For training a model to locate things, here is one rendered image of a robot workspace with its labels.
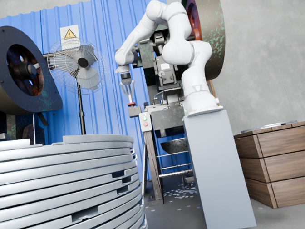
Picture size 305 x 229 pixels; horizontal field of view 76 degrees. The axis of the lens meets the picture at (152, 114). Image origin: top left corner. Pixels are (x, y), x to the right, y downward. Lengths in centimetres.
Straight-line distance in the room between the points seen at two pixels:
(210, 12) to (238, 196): 129
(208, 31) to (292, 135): 94
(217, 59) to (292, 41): 230
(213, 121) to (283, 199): 48
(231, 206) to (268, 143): 36
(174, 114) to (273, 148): 72
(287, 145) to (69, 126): 273
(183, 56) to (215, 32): 73
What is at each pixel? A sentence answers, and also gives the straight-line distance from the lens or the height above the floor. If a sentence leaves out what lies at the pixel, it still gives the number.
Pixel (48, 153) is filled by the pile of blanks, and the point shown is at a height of 33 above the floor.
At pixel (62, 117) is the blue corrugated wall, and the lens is 324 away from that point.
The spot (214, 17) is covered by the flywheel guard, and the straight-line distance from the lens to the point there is 169.
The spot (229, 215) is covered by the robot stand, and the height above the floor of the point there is 5.
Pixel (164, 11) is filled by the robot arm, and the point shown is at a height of 105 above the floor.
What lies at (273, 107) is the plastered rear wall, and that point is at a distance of 335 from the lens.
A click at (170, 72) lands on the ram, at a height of 100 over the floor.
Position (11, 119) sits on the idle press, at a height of 93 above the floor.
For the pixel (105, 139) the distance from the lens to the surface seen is 22.
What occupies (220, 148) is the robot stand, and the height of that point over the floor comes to 30.
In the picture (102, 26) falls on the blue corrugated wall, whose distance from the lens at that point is 363.
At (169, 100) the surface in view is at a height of 72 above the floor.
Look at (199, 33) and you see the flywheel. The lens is 198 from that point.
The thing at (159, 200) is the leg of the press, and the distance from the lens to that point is 142.
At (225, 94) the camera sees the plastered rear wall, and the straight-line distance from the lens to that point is 313.
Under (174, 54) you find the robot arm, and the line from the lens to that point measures 96.
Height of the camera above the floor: 31
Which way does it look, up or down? 12 degrees up
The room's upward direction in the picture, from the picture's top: 10 degrees counter-clockwise
